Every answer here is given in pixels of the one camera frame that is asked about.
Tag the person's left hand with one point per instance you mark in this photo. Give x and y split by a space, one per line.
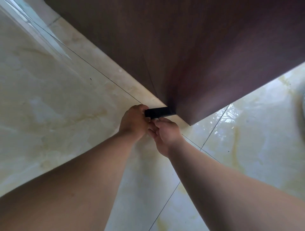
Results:
132 121

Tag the person's right hand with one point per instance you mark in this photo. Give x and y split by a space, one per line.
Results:
166 134

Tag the person's right thumb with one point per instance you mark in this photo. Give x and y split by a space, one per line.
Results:
162 119

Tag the person's left fingers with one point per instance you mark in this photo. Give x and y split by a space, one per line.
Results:
144 110

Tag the black door stopper wedge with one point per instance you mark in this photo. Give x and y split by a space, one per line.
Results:
157 112

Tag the person's left forearm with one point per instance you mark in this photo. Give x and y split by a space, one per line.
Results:
64 185

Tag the person's right forearm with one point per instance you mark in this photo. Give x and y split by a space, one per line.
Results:
236 192

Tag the dark brown wooden door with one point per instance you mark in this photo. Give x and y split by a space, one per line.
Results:
190 52

